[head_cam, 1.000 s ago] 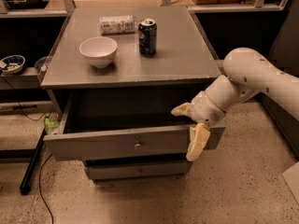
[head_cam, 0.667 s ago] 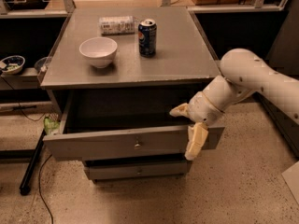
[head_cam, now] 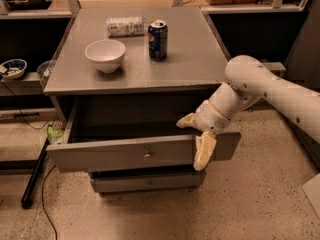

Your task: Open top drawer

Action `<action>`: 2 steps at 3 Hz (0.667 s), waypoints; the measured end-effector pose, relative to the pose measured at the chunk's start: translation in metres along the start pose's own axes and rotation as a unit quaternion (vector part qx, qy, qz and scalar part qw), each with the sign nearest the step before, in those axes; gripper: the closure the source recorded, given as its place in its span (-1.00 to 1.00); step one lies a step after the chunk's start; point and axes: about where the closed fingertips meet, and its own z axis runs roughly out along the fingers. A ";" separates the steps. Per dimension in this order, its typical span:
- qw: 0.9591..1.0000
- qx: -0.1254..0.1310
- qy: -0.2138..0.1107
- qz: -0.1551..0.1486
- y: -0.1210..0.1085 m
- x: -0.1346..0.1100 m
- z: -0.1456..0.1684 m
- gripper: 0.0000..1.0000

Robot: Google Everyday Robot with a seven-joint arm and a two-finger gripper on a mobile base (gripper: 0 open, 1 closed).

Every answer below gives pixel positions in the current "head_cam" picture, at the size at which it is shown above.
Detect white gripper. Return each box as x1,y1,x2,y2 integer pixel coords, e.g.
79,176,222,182
176,100,231,171

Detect grey top drawer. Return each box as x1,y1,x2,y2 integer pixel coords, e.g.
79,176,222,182
45,97,242,173

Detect grey drawer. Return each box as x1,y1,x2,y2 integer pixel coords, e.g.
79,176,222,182
91,171,206,193
45,97,242,173

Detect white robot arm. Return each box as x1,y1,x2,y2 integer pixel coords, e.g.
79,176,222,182
177,55,320,171

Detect grey bottom drawer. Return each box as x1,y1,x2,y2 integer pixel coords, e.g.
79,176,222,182
91,171,206,193

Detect grey drawer cabinet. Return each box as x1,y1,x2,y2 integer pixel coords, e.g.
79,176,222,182
44,7,227,180

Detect blue pepsi can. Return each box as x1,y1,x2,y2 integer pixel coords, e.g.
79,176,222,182
148,19,168,60

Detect white ceramic bowl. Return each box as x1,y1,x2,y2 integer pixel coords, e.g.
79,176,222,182
85,39,126,73

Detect lying clear plastic bottle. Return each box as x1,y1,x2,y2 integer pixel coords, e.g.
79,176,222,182
106,16,144,37

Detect green chip bag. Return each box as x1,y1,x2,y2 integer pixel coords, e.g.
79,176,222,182
47,125,64,145

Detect small grey bowl on shelf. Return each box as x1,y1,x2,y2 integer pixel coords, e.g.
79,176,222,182
37,60,56,78

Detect black metal bar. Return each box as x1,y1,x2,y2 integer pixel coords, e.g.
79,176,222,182
21,139,49,209

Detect blue white bowl on shelf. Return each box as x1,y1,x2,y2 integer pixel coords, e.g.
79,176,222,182
0,59,27,80

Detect grey low shelf rail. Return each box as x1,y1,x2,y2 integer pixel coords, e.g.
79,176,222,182
263,62,286,74

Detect black floor cable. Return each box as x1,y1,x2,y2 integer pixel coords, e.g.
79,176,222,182
40,165,59,240

